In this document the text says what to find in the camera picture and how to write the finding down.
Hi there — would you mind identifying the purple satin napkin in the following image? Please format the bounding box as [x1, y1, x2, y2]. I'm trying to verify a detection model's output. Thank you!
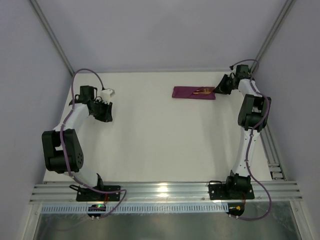
[172, 86, 216, 101]

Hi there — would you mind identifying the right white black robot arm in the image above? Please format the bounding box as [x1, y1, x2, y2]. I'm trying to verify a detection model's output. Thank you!
[208, 62, 272, 200]

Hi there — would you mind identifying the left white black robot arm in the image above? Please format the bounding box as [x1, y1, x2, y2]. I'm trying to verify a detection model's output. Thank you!
[41, 85, 115, 194]

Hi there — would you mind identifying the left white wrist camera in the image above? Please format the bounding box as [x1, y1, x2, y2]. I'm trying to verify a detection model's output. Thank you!
[99, 88, 115, 104]

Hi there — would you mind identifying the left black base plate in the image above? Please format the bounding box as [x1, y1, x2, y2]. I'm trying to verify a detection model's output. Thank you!
[76, 185, 121, 202]

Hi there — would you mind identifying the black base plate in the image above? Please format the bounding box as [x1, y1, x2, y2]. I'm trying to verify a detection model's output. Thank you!
[76, 185, 121, 202]
[207, 181, 255, 200]

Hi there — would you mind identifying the right side aluminium rail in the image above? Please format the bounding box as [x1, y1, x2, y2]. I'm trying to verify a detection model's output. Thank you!
[250, 123, 287, 182]

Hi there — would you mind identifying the aluminium rail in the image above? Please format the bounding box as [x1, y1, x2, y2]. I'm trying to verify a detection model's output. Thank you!
[250, 123, 287, 182]
[29, 180, 303, 204]

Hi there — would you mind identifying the grey slotted cable duct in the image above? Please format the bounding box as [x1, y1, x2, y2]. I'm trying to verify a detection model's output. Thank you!
[40, 202, 229, 215]

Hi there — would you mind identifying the right corner aluminium post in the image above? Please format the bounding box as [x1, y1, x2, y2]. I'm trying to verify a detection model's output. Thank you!
[251, 0, 296, 72]

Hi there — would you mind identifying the corner aluminium post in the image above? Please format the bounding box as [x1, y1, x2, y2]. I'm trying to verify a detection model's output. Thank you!
[251, 0, 296, 72]
[27, 0, 75, 76]

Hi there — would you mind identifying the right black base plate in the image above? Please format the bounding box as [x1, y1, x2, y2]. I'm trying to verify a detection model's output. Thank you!
[207, 181, 255, 200]

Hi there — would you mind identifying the left corner aluminium post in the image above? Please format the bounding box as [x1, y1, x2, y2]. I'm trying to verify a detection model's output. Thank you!
[27, 0, 75, 76]

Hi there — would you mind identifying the front aluminium rail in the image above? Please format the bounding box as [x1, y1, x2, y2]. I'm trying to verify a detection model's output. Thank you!
[29, 180, 303, 204]

